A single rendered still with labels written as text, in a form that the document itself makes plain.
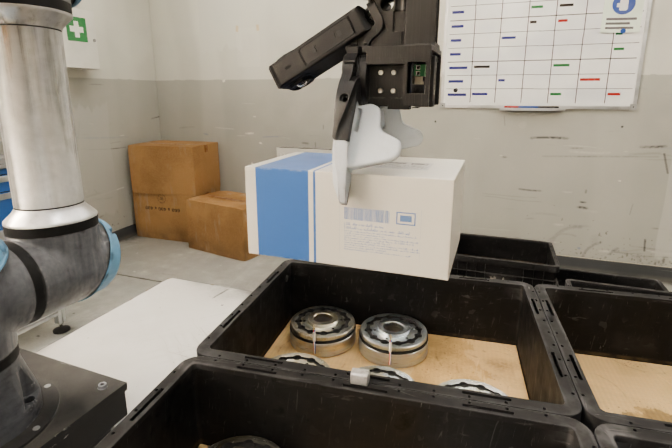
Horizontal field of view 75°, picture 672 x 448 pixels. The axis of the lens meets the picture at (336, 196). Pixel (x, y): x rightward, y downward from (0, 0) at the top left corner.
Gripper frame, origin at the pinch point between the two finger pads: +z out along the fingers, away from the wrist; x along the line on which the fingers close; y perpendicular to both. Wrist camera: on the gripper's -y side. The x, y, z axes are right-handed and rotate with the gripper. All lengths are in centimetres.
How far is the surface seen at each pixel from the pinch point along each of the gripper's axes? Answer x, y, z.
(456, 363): 16.2, 10.4, 28.3
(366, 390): -6.8, 3.2, 18.4
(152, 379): 12, -42, 42
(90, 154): 209, -279, 38
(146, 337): 23, -54, 42
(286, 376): -7.5, -5.0, 18.5
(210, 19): 286, -218, -67
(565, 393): -0.7, 21.4, 18.3
